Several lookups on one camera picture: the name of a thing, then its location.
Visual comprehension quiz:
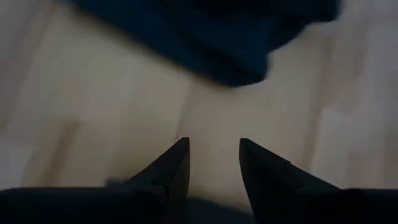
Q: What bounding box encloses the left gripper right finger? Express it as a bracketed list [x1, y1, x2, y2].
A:
[238, 138, 398, 224]

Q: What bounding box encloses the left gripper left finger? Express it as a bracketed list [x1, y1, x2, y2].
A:
[0, 136, 190, 224]

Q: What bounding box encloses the navy blue garment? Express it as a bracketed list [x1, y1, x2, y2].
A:
[67, 0, 343, 88]

